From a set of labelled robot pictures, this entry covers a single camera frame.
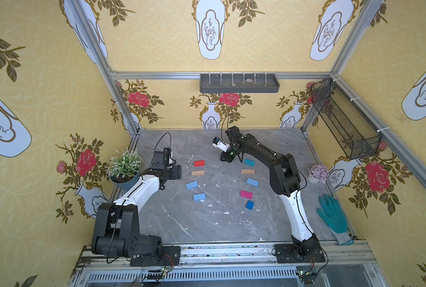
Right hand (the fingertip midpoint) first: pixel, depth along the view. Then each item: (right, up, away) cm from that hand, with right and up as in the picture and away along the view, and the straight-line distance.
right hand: (222, 157), depth 102 cm
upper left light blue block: (-17, -14, -7) cm, 23 cm away
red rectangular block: (-13, -4, +4) cm, 14 cm away
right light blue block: (+16, -12, -7) cm, 21 cm away
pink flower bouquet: (+48, -6, -13) cm, 50 cm away
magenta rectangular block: (+12, -19, -9) cm, 24 cm away
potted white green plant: (-45, -4, -21) cm, 50 cm away
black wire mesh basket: (+61, +12, -20) cm, 65 cm away
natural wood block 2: (+13, -7, -4) cm, 16 cm away
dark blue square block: (+13, -22, -14) cm, 29 cm away
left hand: (-25, -5, -10) cm, 27 cm away
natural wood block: (-13, -8, -3) cm, 16 cm away
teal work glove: (+54, -28, -16) cm, 63 cm away
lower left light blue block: (-11, -19, -12) cm, 25 cm away
